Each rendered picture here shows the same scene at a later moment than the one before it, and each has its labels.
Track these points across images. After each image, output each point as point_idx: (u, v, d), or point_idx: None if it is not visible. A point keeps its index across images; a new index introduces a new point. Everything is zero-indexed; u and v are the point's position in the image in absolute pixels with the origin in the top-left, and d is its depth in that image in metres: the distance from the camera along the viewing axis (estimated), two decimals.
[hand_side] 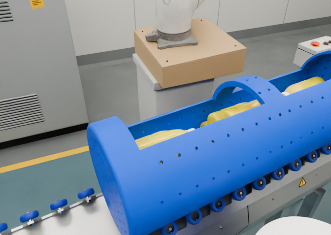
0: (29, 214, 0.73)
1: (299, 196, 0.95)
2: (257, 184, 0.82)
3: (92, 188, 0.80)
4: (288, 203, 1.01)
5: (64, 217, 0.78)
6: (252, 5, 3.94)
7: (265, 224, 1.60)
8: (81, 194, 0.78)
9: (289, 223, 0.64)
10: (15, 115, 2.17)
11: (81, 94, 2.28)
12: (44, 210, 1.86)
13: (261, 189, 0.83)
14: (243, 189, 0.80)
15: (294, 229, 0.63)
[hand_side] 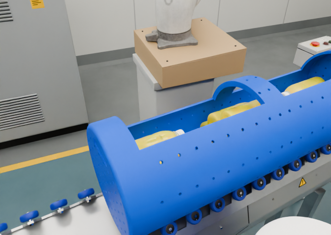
0: (29, 214, 0.73)
1: (299, 196, 0.95)
2: (257, 184, 0.82)
3: (92, 188, 0.80)
4: (288, 203, 1.01)
5: (64, 217, 0.78)
6: (252, 5, 3.94)
7: (265, 224, 1.60)
8: (81, 194, 0.78)
9: (289, 223, 0.64)
10: (15, 115, 2.17)
11: (81, 94, 2.28)
12: (44, 210, 1.86)
13: (261, 189, 0.83)
14: (243, 189, 0.80)
15: (294, 229, 0.63)
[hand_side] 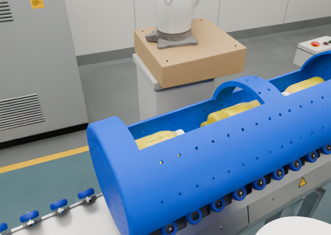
0: (29, 214, 0.73)
1: (299, 196, 0.95)
2: (257, 184, 0.82)
3: (92, 188, 0.80)
4: (288, 203, 1.01)
5: (64, 217, 0.78)
6: (252, 5, 3.94)
7: (265, 224, 1.60)
8: (81, 194, 0.78)
9: (289, 223, 0.64)
10: (15, 115, 2.17)
11: (81, 94, 2.28)
12: (44, 210, 1.86)
13: (261, 189, 0.83)
14: (243, 189, 0.80)
15: (294, 229, 0.63)
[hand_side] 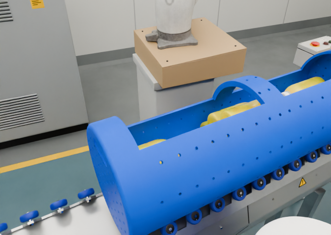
0: (29, 214, 0.73)
1: (299, 196, 0.95)
2: (257, 184, 0.82)
3: (92, 188, 0.80)
4: (288, 203, 1.01)
5: (64, 217, 0.78)
6: (252, 5, 3.94)
7: (265, 224, 1.60)
8: (81, 194, 0.78)
9: (289, 223, 0.64)
10: (15, 115, 2.17)
11: (81, 94, 2.28)
12: (44, 210, 1.86)
13: (261, 189, 0.83)
14: (243, 189, 0.80)
15: (294, 229, 0.63)
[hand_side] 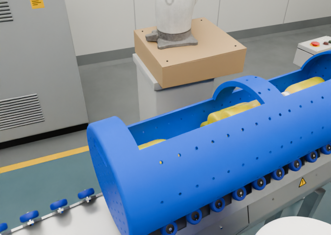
0: (29, 214, 0.73)
1: (299, 196, 0.95)
2: (257, 184, 0.82)
3: (92, 188, 0.80)
4: (288, 203, 1.01)
5: (64, 217, 0.78)
6: (252, 5, 3.94)
7: (265, 224, 1.60)
8: (81, 194, 0.78)
9: (289, 223, 0.64)
10: (15, 115, 2.17)
11: (81, 94, 2.28)
12: (44, 210, 1.86)
13: (261, 189, 0.83)
14: (243, 189, 0.80)
15: (294, 229, 0.63)
